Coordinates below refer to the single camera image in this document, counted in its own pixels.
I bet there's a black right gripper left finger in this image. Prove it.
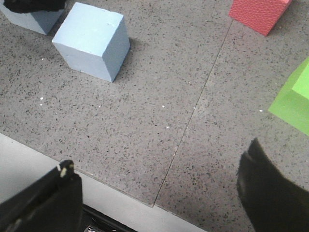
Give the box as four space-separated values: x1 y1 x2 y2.
0 160 83 232

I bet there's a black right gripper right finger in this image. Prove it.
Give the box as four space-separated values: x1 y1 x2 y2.
237 138 309 232

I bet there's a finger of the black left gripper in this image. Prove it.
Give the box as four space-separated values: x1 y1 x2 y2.
3 0 66 13

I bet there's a textured light blue foam cube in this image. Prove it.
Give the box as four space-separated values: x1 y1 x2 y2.
0 1 64 35

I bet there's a smooth light blue foam cube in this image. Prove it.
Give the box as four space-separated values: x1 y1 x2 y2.
52 2 130 82

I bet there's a green foam cube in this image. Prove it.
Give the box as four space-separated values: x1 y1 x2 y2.
268 58 309 135

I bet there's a right red foam cube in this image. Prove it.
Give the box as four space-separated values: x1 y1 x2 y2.
228 0 291 36

